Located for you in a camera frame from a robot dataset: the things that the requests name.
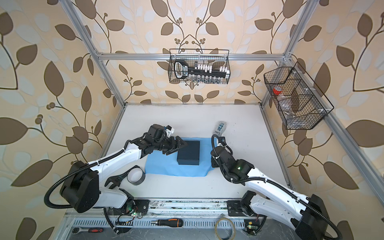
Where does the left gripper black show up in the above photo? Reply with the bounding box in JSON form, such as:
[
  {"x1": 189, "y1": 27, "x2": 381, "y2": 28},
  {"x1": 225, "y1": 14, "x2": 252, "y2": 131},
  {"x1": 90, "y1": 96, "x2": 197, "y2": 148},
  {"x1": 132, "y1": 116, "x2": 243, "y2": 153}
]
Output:
[{"x1": 153, "y1": 135, "x2": 189, "y2": 153}]

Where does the dark navy gift box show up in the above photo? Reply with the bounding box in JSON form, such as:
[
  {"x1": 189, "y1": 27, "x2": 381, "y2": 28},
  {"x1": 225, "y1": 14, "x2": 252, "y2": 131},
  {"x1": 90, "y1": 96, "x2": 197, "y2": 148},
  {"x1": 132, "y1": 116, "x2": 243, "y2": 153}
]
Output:
[{"x1": 177, "y1": 141, "x2": 200, "y2": 166}]

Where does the light blue wrapping paper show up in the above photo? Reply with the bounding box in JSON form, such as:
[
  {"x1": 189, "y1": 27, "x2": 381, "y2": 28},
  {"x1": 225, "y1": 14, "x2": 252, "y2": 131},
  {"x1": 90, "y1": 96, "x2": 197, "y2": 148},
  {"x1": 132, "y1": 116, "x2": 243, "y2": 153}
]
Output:
[{"x1": 145, "y1": 138, "x2": 214, "y2": 177}]

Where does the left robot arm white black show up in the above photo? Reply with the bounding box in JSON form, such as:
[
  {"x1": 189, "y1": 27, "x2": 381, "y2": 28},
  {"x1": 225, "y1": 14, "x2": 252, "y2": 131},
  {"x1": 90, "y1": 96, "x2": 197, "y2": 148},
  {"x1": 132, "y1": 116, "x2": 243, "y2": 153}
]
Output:
[{"x1": 44, "y1": 124, "x2": 188, "y2": 213}]

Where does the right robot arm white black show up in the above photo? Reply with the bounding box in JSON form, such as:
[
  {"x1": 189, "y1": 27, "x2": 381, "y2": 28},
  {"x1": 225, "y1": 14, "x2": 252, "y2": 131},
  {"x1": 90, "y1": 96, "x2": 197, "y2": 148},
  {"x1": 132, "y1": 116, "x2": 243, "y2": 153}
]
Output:
[{"x1": 211, "y1": 145, "x2": 343, "y2": 240}]

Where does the grey tape dispenser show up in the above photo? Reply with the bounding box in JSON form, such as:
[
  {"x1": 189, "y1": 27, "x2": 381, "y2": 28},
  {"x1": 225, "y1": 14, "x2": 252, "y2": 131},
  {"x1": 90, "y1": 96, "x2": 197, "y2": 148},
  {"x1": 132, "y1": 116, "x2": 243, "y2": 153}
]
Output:
[{"x1": 214, "y1": 121, "x2": 227, "y2": 137}]

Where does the clear tape roll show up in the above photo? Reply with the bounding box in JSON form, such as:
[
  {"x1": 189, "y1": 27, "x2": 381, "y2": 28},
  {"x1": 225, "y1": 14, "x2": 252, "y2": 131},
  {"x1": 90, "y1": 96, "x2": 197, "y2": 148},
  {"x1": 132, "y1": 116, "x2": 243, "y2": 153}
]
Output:
[{"x1": 214, "y1": 217, "x2": 236, "y2": 240}]

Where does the black orange screwdriver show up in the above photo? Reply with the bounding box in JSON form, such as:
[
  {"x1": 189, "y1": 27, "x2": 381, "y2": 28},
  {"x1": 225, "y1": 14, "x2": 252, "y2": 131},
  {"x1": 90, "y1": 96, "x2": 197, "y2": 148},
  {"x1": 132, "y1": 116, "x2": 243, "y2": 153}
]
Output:
[{"x1": 151, "y1": 219, "x2": 184, "y2": 228}]

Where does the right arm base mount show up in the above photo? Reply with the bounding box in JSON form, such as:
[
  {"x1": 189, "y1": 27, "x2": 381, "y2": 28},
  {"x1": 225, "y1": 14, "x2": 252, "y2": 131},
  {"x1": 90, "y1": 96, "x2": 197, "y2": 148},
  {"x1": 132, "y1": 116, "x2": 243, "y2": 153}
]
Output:
[{"x1": 227, "y1": 200, "x2": 265, "y2": 218}]

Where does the grey duct tape roll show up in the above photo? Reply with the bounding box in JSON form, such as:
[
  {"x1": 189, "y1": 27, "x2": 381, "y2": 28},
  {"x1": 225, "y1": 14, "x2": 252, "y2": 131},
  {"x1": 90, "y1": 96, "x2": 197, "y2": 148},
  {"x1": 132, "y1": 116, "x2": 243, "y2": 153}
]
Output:
[{"x1": 127, "y1": 168, "x2": 146, "y2": 186}]

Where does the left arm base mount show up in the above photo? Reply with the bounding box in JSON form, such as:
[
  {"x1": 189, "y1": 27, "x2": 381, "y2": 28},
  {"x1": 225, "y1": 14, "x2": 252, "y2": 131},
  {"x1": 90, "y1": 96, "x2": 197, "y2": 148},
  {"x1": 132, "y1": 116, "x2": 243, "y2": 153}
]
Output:
[{"x1": 108, "y1": 199, "x2": 150, "y2": 216}]

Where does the black socket set rail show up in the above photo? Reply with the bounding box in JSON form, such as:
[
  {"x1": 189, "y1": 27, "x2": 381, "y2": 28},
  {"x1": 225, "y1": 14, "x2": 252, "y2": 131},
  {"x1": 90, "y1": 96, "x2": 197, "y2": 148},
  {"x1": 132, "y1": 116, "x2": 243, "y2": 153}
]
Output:
[{"x1": 173, "y1": 60, "x2": 231, "y2": 81}]

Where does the back wire basket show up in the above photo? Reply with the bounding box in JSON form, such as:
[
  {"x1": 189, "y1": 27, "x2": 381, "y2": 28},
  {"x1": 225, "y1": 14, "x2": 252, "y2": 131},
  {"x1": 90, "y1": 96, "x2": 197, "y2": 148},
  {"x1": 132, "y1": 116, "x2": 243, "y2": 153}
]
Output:
[{"x1": 168, "y1": 48, "x2": 231, "y2": 85}]

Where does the wire basket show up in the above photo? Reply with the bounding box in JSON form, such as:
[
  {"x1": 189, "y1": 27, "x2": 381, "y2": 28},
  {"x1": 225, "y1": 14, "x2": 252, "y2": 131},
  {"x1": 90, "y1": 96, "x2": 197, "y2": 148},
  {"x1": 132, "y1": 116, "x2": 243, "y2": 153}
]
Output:
[
  {"x1": 264, "y1": 62, "x2": 334, "y2": 130},
  {"x1": 168, "y1": 48, "x2": 231, "y2": 85}
]

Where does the right wire basket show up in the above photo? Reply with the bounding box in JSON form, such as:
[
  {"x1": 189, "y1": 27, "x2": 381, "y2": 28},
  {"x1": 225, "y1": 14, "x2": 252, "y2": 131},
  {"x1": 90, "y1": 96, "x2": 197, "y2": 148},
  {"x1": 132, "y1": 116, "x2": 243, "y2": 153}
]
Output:
[{"x1": 264, "y1": 62, "x2": 334, "y2": 130}]

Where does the red handled ratchet wrench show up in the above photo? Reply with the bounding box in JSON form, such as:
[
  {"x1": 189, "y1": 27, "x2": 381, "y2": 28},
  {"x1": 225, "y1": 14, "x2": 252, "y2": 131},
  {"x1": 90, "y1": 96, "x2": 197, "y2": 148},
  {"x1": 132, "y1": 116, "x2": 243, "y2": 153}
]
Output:
[{"x1": 72, "y1": 227, "x2": 104, "y2": 235}]

